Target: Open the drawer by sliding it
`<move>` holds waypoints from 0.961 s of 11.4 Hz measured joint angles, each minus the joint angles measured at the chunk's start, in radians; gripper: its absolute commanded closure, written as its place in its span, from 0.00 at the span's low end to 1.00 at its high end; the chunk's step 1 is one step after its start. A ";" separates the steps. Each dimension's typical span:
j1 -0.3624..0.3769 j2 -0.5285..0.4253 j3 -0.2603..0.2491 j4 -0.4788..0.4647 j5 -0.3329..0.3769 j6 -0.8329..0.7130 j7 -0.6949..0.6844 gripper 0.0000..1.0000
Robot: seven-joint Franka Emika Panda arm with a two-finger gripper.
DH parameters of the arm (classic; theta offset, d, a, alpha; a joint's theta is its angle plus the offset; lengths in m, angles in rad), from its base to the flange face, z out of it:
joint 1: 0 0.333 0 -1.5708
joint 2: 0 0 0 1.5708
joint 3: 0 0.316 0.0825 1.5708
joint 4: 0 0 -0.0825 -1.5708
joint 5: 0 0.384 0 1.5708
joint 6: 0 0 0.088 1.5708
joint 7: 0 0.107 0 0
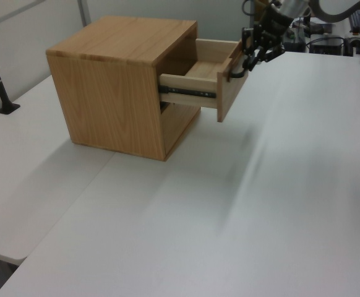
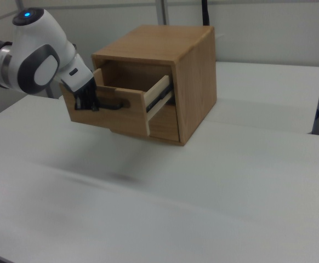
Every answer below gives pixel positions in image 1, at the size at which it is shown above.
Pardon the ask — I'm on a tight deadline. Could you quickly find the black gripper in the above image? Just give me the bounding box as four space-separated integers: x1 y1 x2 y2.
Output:
241 3 294 72

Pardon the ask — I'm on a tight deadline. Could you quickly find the wooden drawer with black handle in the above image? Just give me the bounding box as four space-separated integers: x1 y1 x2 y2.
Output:
158 38 250 123

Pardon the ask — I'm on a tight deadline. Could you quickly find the black electronics box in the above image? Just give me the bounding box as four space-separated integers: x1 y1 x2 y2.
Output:
309 37 345 56

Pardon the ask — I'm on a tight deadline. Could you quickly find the light oak wooden cabinet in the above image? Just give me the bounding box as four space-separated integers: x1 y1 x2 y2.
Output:
45 15 202 162

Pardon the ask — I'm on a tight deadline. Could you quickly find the black drawer slide rail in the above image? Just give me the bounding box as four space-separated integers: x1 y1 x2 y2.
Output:
158 84 217 100

